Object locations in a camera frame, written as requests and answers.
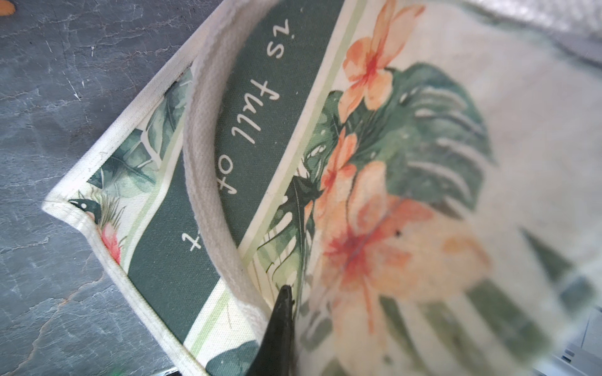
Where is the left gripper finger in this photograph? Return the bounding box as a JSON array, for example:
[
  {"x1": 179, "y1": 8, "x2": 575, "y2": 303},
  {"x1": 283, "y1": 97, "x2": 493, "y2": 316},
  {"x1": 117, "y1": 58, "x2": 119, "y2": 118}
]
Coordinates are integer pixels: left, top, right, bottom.
[{"x1": 246, "y1": 285, "x2": 295, "y2": 376}]

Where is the floral canvas tote bag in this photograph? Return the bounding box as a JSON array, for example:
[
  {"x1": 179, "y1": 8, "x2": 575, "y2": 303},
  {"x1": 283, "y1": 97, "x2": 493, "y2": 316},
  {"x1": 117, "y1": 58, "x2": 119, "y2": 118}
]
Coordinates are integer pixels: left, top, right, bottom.
[{"x1": 43, "y1": 1, "x2": 601, "y2": 375}]

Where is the orange shark plush toy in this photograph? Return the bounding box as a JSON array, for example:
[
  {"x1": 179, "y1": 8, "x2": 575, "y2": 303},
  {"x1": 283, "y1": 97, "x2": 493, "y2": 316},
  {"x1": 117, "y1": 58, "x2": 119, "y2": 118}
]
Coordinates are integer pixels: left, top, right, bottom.
[{"x1": 0, "y1": 0, "x2": 16, "y2": 17}]

